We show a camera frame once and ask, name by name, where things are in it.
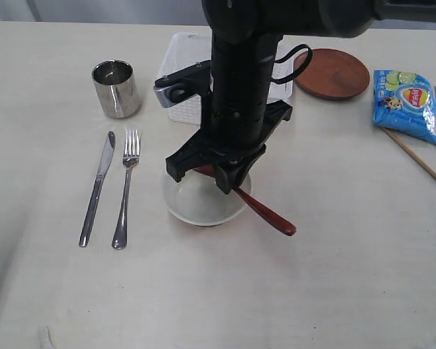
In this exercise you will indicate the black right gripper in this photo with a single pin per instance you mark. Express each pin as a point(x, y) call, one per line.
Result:
point(230, 166)

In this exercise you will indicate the beige ceramic bowl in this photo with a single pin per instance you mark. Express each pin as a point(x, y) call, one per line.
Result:
point(197, 200)

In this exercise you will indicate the reddish wooden spoon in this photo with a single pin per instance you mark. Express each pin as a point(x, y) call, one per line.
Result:
point(271, 217)

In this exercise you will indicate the silver metal fork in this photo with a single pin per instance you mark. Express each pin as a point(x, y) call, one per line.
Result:
point(130, 159)

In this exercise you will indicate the silver metal knife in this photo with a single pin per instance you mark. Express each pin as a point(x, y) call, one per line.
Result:
point(102, 170)

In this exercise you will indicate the brown wooden plate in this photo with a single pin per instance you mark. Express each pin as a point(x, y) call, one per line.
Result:
point(333, 75)

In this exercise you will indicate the steel metal cup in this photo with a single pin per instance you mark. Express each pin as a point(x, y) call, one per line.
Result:
point(116, 88)

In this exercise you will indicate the blue chips bag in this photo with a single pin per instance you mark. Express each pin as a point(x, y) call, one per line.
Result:
point(405, 102)

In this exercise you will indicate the brown wooden chopstick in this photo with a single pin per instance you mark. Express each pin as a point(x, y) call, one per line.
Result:
point(409, 151)

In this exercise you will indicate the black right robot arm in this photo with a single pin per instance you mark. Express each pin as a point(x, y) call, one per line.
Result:
point(233, 85)

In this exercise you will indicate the white plastic woven basket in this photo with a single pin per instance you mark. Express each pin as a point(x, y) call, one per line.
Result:
point(185, 49)

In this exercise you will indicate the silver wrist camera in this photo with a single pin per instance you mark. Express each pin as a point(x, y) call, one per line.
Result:
point(181, 85)

